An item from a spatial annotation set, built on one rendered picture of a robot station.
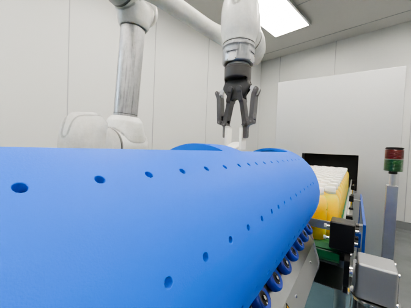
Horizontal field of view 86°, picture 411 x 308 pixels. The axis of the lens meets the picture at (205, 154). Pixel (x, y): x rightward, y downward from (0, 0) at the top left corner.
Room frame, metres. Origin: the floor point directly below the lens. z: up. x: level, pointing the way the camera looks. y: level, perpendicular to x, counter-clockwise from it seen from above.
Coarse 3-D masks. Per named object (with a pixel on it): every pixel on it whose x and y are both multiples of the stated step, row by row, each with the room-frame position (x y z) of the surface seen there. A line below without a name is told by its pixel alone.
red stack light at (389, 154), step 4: (388, 152) 0.92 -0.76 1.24; (392, 152) 0.90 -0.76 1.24; (396, 152) 0.90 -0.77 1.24; (400, 152) 0.89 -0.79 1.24; (404, 152) 0.90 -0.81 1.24; (384, 156) 0.94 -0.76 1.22; (388, 156) 0.91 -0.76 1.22; (392, 156) 0.90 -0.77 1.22; (396, 156) 0.90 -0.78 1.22; (400, 156) 0.89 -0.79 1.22
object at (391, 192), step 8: (392, 192) 0.91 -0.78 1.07; (392, 200) 0.91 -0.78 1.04; (384, 208) 0.94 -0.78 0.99; (392, 208) 0.91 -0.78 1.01; (384, 216) 0.93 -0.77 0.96; (392, 216) 0.91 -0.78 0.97; (384, 224) 0.92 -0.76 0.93; (392, 224) 0.90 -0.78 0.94; (384, 232) 0.92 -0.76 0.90; (392, 232) 0.90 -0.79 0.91; (384, 240) 0.92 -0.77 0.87; (392, 240) 0.90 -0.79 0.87; (384, 248) 0.92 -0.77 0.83; (392, 248) 0.90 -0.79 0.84; (384, 256) 0.91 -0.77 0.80; (392, 256) 0.90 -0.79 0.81
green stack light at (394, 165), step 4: (384, 160) 0.94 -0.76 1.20; (388, 160) 0.91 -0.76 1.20; (392, 160) 0.90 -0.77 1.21; (396, 160) 0.90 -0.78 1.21; (400, 160) 0.89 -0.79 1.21; (384, 164) 0.94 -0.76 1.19; (388, 164) 0.91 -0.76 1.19; (392, 164) 0.90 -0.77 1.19; (396, 164) 0.89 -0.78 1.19; (400, 164) 0.89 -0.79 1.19; (384, 168) 0.93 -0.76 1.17; (388, 168) 0.91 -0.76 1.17; (392, 168) 0.90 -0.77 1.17; (396, 168) 0.89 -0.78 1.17; (400, 168) 0.89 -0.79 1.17
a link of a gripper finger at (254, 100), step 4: (256, 88) 0.58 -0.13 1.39; (260, 88) 0.60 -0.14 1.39; (252, 92) 0.59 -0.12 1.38; (256, 92) 0.59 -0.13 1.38; (252, 96) 0.59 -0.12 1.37; (256, 96) 0.60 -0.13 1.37; (252, 100) 0.59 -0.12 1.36; (256, 100) 0.60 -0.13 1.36; (252, 104) 0.59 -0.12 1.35; (256, 104) 0.60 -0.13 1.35; (252, 108) 0.59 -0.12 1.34; (256, 108) 0.60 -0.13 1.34; (252, 112) 0.59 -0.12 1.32; (256, 112) 0.60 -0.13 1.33; (252, 116) 0.59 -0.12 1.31; (248, 120) 0.59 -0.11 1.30; (252, 120) 0.59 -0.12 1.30
